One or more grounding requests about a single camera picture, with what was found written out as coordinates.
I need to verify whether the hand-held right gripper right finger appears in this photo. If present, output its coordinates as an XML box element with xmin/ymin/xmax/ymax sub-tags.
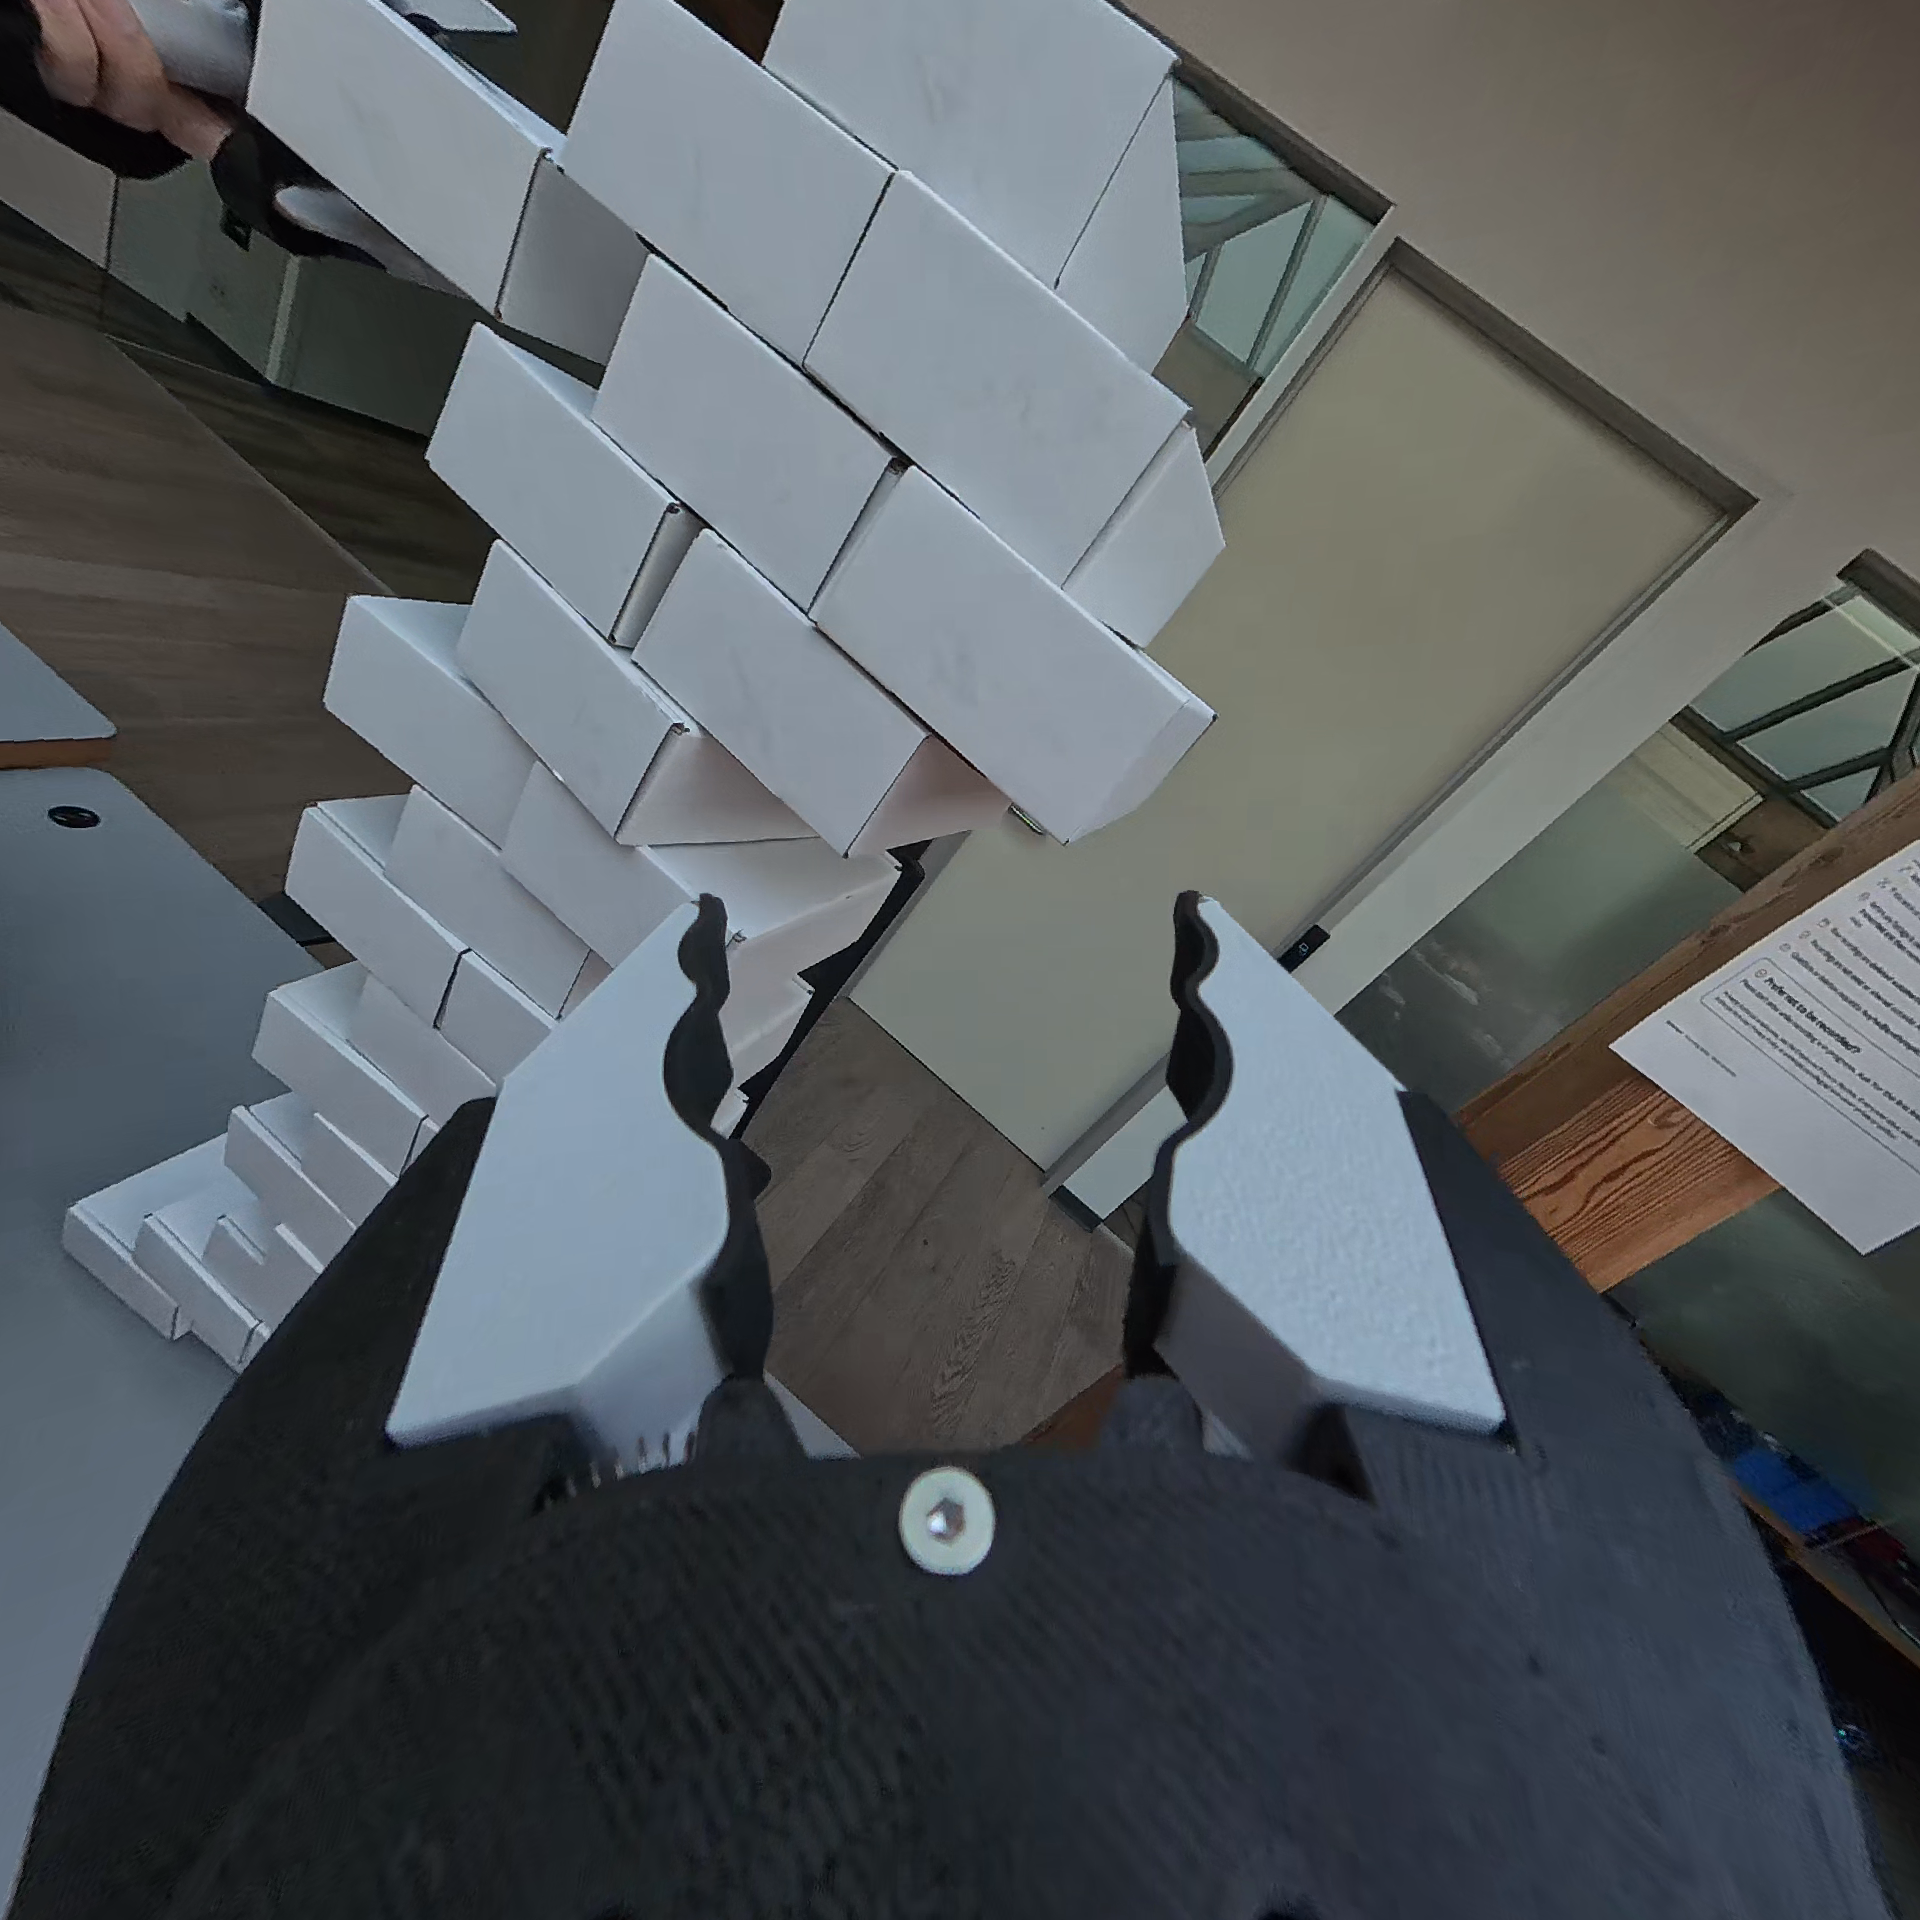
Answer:
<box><xmin>1126</xmin><ymin>887</ymin><xmax>1513</xmax><ymax>1478</ymax></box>

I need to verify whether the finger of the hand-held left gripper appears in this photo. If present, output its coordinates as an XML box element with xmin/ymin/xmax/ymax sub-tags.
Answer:
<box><xmin>278</xmin><ymin>186</ymin><xmax>456</xmax><ymax>299</ymax></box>

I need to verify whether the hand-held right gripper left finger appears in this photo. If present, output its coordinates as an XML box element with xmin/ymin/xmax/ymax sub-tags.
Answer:
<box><xmin>385</xmin><ymin>893</ymin><xmax>772</xmax><ymax>1470</ymax></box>

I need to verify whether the white cardboard box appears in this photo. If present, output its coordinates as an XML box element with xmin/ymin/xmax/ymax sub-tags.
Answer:
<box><xmin>243</xmin><ymin>0</ymin><xmax>648</xmax><ymax>358</ymax></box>

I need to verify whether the stack of white boxes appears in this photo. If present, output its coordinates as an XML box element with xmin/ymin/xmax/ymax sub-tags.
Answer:
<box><xmin>64</xmin><ymin>0</ymin><xmax>1229</xmax><ymax>1375</ymax></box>

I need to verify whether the grey desk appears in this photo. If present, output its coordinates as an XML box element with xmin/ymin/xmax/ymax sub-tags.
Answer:
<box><xmin>0</xmin><ymin>624</ymin><xmax>121</xmax><ymax>746</ymax></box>
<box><xmin>0</xmin><ymin>764</ymin><xmax>338</xmax><ymax>1668</ymax></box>

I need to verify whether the person's left hand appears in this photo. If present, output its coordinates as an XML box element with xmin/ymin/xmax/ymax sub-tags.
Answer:
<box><xmin>36</xmin><ymin>0</ymin><xmax>238</xmax><ymax>158</ymax></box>

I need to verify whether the wooden beam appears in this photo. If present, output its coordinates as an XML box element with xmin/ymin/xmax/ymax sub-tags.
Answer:
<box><xmin>1461</xmin><ymin>774</ymin><xmax>1920</xmax><ymax>1292</ymax></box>

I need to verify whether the white paper notice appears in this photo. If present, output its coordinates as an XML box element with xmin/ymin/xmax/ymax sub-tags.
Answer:
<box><xmin>1610</xmin><ymin>843</ymin><xmax>1920</xmax><ymax>1257</ymax></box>

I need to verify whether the beige door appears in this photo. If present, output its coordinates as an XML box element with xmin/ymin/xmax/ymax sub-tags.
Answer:
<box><xmin>851</xmin><ymin>239</ymin><xmax>1762</xmax><ymax>1223</ymax></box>

